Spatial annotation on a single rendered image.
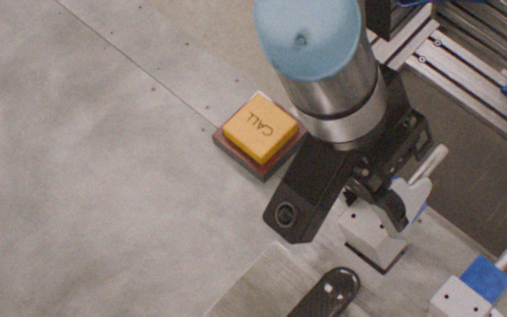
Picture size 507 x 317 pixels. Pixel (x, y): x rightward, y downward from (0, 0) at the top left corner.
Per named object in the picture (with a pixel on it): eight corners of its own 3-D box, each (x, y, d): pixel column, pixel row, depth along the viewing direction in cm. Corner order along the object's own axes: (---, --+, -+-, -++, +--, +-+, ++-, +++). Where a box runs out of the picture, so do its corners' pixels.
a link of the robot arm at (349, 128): (337, 137, 91) (261, 86, 95) (349, 164, 95) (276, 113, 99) (398, 67, 92) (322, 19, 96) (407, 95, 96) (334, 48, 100)
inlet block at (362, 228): (429, 147, 121) (421, 122, 116) (466, 173, 118) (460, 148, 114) (347, 243, 118) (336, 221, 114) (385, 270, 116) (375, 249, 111)
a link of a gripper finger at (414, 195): (455, 212, 112) (424, 159, 106) (416, 259, 111) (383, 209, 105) (432, 199, 114) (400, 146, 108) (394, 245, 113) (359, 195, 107)
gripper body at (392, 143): (437, 149, 106) (417, 83, 96) (378, 220, 105) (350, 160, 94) (375, 106, 110) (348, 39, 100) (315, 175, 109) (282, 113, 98)
